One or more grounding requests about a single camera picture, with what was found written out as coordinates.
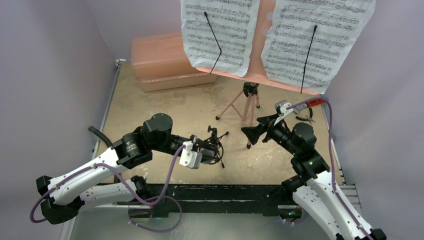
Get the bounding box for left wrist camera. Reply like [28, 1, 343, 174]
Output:
[179, 141, 203, 169]

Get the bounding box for silver adjustable wrench red handle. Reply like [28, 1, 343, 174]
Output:
[293, 98, 326, 114]

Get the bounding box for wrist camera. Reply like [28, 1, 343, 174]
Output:
[273, 99, 294, 126]
[179, 141, 203, 169]

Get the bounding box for sheet music page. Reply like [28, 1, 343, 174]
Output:
[261, 0, 377, 94]
[180, 0, 260, 77]

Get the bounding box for aluminium table frame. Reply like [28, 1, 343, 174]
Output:
[58, 59, 370, 240]

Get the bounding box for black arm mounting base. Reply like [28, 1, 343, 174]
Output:
[112, 184, 314, 220]

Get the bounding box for pink plastic storage box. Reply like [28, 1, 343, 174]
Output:
[130, 32, 217, 92]

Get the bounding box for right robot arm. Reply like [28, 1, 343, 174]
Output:
[241, 115, 387, 240]

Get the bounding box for black microphone tripod stand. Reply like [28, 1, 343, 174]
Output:
[206, 125, 230, 169]

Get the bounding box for purple glitter microphone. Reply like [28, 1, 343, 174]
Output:
[200, 149, 216, 165]

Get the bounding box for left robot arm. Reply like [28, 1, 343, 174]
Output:
[34, 113, 219, 225]

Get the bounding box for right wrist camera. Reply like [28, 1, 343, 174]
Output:
[273, 99, 294, 126]

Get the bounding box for red handled pliers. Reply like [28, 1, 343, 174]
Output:
[295, 107, 315, 124]

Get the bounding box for pink music stand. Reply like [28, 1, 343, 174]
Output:
[195, 0, 321, 150]

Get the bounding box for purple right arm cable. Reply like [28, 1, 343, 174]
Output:
[281, 96, 375, 240]

